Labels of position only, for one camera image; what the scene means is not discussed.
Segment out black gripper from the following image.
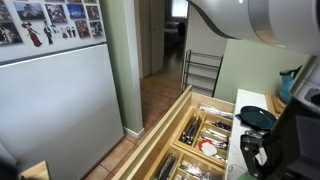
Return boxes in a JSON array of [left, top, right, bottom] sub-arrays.
[[240, 97, 320, 180]]

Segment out light wooden robot base board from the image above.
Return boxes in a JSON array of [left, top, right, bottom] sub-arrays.
[[18, 160, 51, 180]]

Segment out red and white kitchen tool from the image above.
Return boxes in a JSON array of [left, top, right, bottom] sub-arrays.
[[197, 138, 219, 158]]

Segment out light wooden drawer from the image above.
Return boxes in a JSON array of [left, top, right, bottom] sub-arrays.
[[111, 84, 236, 180]]

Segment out steel spoons bundle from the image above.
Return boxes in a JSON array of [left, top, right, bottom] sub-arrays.
[[199, 128, 230, 150]]

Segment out small dark teal plate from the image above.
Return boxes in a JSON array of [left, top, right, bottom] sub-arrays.
[[234, 105, 278, 132]]

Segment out clear plastic utensil pack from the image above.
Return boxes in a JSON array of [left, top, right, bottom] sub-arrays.
[[199, 104, 235, 120]]

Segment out wooden cutlery organizer tray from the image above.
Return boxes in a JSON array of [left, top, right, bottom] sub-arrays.
[[172, 105, 235, 168], [143, 146, 228, 180]]

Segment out wooden trivet board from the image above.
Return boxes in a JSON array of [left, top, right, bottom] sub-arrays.
[[264, 92, 288, 119]]

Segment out steel table knives bundle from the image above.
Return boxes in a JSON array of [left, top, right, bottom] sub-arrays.
[[179, 115, 204, 146]]

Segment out black metal shoe rack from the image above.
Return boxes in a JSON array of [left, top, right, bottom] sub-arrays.
[[181, 49, 224, 98]]

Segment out photo print fridge magnet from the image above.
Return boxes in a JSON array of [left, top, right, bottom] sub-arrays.
[[13, 1, 47, 22], [85, 4, 101, 22], [44, 3, 68, 24], [89, 20, 105, 38], [0, 21, 24, 46], [65, 3, 87, 20], [73, 19, 91, 39]]

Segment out white refrigerator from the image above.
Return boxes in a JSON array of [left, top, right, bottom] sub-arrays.
[[0, 0, 125, 175]]

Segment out dark suit man magnet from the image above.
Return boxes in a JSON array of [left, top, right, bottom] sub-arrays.
[[42, 20, 55, 46]]

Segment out red dress lady magnet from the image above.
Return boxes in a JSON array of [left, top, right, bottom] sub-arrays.
[[20, 21, 44, 48]]

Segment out blue handled utensils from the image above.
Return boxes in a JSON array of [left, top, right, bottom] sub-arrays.
[[211, 120, 233, 132]]

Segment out teal kettle with black handle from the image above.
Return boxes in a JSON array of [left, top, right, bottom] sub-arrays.
[[278, 64, 303, 105]]

